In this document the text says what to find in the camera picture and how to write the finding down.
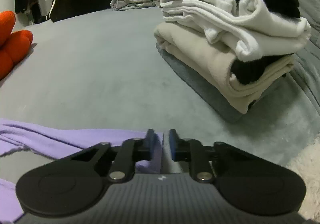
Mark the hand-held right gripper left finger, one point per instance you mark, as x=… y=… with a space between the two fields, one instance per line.
x=153 y=146

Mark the grey bed sheet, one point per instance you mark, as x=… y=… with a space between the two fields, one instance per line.
x=100 y=64

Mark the white fluffy plush toy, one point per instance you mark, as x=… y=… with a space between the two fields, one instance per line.
x=310 y=164

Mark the grey folded garment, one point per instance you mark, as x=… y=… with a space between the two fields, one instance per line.
x=207 y=99

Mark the orange pumpkin plush pillow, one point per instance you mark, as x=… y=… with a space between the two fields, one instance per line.
x=15 y=44

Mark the beige folded garment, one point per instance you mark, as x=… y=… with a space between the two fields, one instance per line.
x=195 y=51

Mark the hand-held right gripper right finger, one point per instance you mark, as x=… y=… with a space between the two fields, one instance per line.
x=172 y=146

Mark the lavender knit garment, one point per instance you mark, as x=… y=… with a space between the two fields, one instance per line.
x=50 y=139

